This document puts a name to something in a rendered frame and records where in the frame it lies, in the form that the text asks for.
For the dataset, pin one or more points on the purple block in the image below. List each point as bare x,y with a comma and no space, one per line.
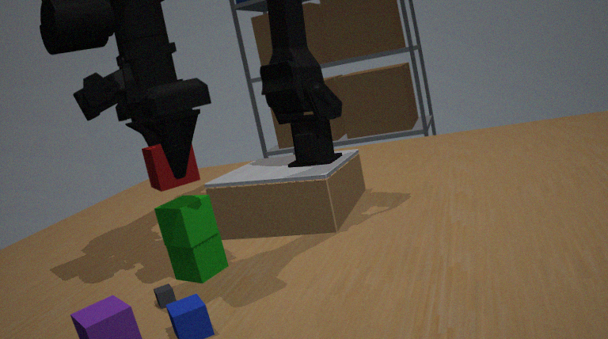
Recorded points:
109,318

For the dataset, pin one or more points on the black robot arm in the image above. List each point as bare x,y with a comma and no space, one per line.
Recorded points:
292,82

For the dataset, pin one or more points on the red block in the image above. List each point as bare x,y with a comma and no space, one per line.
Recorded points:
160,175

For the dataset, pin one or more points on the blue block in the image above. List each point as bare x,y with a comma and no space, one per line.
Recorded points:
189,318

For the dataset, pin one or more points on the green block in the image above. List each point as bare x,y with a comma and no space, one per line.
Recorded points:
187,220
199,263

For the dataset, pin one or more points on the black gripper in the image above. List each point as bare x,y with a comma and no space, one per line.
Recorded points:
164,112

